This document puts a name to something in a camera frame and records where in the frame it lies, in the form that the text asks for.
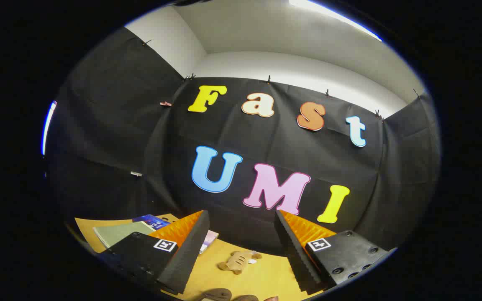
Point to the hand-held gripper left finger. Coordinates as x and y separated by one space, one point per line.
188 259

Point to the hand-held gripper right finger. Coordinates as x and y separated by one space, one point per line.
297 259

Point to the brown fuzzy slipper shoe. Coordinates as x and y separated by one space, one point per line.
218 294
245 298

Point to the cream fabric storage box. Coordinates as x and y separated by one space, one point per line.
117 234

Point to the pink cover book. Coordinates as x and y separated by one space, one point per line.
210 239

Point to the brown plush toy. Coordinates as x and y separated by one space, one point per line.
237 262

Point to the blue cover book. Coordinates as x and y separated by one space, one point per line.
153 220

